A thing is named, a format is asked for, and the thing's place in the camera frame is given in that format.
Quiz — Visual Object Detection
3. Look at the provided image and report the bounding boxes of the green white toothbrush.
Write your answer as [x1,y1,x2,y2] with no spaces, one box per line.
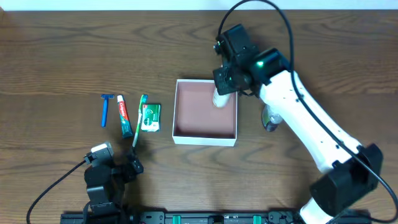
[132,95,148,148]

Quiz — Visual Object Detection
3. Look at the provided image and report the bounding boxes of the red green toothpaste tube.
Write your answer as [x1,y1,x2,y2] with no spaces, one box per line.
[117,95,133,139]

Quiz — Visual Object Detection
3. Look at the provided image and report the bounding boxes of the white box pink interior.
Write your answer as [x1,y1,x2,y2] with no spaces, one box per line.
[172,79,238,147]

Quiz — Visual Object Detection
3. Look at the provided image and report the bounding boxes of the clear pump spray bottle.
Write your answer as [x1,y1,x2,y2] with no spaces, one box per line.
[261,105,283,132]

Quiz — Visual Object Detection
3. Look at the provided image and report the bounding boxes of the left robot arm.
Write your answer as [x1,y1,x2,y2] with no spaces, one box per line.
[84,143,144,217]

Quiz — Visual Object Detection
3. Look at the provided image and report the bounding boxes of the blue disposable razor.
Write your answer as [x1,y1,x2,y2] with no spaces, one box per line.
[101,94,114,128]

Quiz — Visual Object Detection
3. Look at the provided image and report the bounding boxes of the green soap packet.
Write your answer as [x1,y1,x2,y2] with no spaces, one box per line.
[141,104,161,132]

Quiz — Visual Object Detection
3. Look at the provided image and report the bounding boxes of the white leaf-print tube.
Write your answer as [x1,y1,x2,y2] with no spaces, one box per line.
[212,88,230,108]

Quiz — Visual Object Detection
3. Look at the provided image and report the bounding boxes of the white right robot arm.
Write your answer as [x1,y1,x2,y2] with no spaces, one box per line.
[213,24,383,223]

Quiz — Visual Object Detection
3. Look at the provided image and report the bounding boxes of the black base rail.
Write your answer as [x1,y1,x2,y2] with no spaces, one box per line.
[60,210,372,224]

